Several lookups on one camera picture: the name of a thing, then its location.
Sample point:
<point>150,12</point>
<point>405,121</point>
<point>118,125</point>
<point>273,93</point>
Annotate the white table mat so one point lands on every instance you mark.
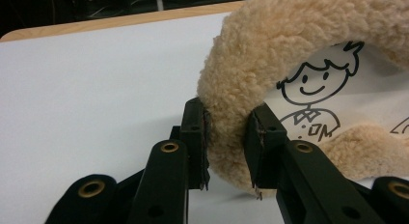
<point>96,95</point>

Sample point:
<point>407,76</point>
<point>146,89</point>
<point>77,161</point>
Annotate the wooden three-hole tray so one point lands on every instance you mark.
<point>257,50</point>

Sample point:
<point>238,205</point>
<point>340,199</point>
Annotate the white metal stand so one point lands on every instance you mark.
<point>159,0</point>

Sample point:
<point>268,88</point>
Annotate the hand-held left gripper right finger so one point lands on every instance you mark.
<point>299,179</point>

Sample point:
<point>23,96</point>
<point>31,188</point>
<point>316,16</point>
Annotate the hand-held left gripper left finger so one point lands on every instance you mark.
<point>167,179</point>

